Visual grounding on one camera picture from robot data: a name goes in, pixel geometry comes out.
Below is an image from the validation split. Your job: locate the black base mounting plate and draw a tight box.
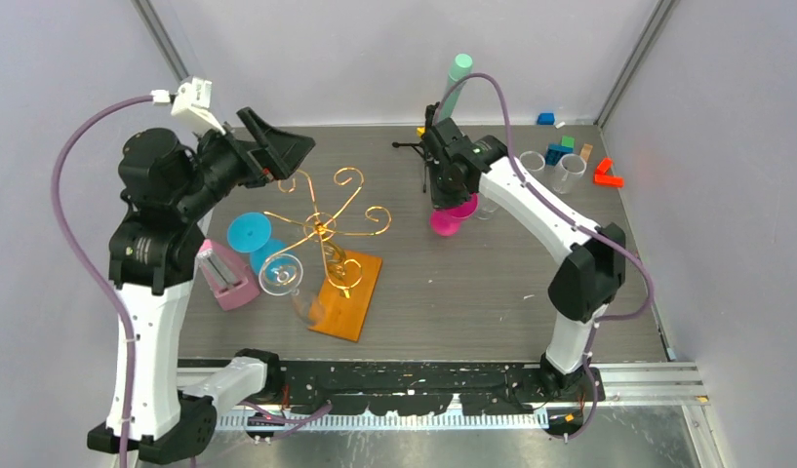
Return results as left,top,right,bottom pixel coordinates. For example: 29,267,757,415
219,358,600,418

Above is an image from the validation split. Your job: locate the red plastic block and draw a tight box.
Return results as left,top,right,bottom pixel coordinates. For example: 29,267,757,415
593,158,624,188

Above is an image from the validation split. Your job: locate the tan wooden block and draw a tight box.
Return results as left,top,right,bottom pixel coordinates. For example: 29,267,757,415
578,143,593,163

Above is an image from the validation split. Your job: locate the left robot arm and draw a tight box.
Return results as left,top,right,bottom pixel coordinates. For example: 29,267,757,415
87,107,315,465

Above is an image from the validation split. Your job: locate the mint green microphone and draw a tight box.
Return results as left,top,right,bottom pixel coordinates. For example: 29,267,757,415
439,53,473,120

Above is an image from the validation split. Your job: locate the clear wine glass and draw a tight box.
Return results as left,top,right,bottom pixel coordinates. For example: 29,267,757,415
550,153,587,194
472,193,499,220
259,253,325,327
519,150,546,182

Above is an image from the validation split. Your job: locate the pink metronome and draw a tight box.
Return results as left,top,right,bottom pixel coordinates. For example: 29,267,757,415
196,239,260,311

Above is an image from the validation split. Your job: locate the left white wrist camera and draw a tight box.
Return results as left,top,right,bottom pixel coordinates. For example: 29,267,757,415
171,77,226,137

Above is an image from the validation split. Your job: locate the purple cable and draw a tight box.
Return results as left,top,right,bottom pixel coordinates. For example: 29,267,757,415
50,90,179,468
433,72,656,441

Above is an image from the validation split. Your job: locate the pink wine glass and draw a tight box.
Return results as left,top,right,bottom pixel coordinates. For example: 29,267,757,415
429,194,479,237

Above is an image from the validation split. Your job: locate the orange wooden rack base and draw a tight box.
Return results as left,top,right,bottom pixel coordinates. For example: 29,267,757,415
308,251,382,342

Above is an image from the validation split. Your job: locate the black tripod mic stand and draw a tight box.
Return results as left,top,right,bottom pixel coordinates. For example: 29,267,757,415
391,101,441,193

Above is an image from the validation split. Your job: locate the gold wire glass rack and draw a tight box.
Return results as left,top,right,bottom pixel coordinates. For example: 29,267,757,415
263,166,393,282

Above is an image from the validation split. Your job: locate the blue lego brick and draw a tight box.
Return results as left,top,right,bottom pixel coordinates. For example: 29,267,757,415
544,143,574,166

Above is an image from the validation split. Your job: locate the blue wine glass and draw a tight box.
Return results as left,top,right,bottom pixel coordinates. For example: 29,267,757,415
226,212,286,280

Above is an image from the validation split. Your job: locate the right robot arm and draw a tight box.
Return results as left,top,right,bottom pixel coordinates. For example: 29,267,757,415
420,118,626,401

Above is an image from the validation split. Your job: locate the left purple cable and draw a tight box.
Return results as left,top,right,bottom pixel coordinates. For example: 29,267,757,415
50,90,179,468

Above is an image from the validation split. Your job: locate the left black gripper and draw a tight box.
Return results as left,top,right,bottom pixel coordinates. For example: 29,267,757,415
174,106,313,219

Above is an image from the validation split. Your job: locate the blue block by wall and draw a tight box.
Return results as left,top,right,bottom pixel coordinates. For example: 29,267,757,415
536,112,556,126

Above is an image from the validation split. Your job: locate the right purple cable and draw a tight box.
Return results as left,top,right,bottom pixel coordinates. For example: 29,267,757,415
433,72,656,441

